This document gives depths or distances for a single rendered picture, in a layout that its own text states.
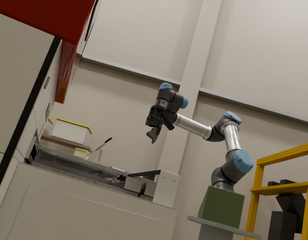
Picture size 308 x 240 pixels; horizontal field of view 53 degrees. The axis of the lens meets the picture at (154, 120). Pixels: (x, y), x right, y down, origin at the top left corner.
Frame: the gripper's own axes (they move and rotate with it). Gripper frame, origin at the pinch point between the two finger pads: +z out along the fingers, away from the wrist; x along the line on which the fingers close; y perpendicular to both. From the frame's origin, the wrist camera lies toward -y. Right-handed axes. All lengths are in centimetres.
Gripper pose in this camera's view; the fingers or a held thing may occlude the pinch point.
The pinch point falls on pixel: (154, 142)
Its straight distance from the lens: 174.9
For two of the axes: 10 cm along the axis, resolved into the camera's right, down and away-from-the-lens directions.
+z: -2.7, 9.2, -2.9
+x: 3.3, -2.0, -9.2
